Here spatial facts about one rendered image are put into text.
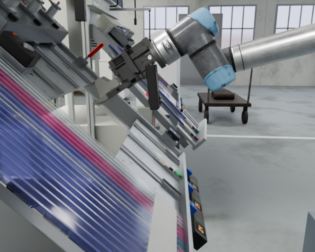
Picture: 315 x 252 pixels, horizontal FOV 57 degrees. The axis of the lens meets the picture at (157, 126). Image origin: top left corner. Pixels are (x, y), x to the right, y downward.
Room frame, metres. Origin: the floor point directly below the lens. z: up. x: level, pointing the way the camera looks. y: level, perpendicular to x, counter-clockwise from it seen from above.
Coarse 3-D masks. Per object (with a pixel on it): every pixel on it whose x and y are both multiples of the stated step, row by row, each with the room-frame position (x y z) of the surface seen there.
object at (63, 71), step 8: (40, 48) 0.78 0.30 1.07; (48, 56) 0.77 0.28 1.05; (56, 64) 0.76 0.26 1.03; (64, 72) 0.76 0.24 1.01; (72, 80) 0.76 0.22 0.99; (80, 88) 0.76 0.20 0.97; (88, 96) 0.76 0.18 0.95; (96, 104) 0.76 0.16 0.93; (112, 112) 0.77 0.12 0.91; (120, 120) 0.76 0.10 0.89; (128, 128) 0.75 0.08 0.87; (136, 136) 0.75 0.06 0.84; (144, 144) 0.75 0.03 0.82; (152, 152) 0.75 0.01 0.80
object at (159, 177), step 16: (144, 128) 0.91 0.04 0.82; (128, 144) 0.70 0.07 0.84; (160, 144) 0.90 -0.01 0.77; (128, 160) 0.61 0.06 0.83; (144, 160) 0.68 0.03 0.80; (176, 160) 0.85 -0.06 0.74; (144, 176) 0.60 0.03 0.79; (160, 176) 0.67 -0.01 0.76; (176, 176) 0.74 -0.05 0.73; (160, 192) 0.59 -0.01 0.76; (176, 192) 0.65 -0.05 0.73; (176, 208) 0.58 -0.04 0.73
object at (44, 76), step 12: (48, 48) 0.87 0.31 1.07; (60, 48) 0.96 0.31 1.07; (60, 60) 0.85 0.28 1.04; (72, 60) 0.95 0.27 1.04; (36, 72) 0.65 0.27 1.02; (48, 72) 0.71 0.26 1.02; (72, 72) 0.84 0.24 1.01; (84, 72) 0.93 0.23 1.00; (36, 84) 0.60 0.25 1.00; (48, 84) 0.65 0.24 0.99; (60, 84) 0.70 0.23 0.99; (72, 84) 0.76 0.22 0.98; (84, 84) 0.83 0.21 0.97; (48, 96) 0.60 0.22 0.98
